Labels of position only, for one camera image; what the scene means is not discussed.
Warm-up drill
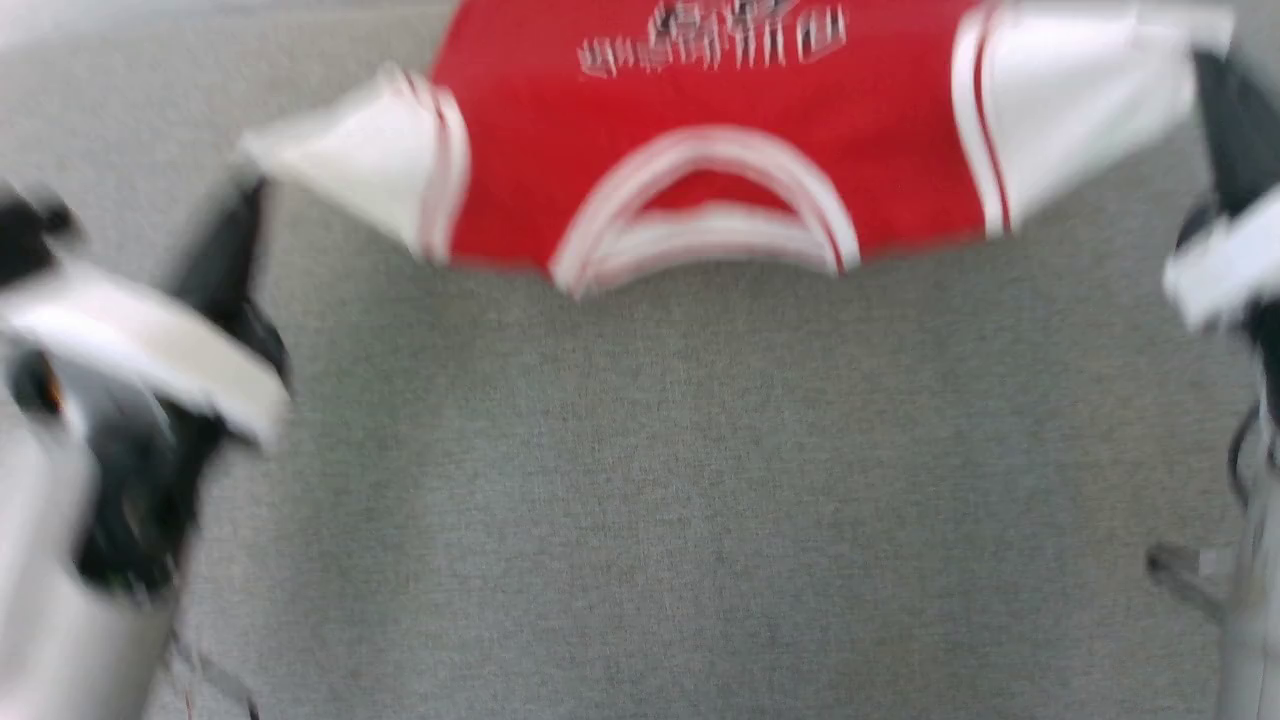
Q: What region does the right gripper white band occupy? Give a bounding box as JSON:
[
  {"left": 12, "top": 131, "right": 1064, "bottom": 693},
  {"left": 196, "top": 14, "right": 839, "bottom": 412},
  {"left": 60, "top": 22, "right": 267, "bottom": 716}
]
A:
[{"left": 1163, "top": 48, "right": 1280, "bottom": 401}]

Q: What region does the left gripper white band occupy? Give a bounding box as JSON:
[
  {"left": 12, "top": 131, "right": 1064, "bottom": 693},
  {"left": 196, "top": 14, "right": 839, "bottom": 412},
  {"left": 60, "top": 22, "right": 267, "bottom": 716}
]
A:
[{"left": 0, "top": 175, "right": 293, "bottom": 603}]

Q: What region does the red and white t-shirt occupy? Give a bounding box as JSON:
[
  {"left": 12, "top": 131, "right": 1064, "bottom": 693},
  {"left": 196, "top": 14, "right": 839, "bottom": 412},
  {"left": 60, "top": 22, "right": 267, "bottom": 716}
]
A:
[{"left": 238, "top": 0, "right": 1236, "bottom": 301}]

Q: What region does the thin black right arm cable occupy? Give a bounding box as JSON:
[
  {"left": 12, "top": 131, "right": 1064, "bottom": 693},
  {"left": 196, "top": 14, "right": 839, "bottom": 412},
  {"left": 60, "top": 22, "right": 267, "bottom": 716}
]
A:
[{"left": 1227, "top": 403, "right": 1273, "bottom": 509}]

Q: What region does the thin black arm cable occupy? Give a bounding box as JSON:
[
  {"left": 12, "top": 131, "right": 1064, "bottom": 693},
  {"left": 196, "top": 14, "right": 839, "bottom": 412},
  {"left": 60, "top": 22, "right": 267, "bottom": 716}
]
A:
[
  {"left": 1227, "top": 403, "right": 1273, "bottom": 509},
  {"left": 165, "top": 625, "right": 263, "bottom": 720}
]

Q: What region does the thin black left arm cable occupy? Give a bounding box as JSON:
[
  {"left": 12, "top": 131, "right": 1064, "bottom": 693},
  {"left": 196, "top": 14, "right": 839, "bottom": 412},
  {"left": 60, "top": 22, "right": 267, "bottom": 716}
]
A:
[{"left": 165, "top": 625, "right": 263, "bottom": 720}]

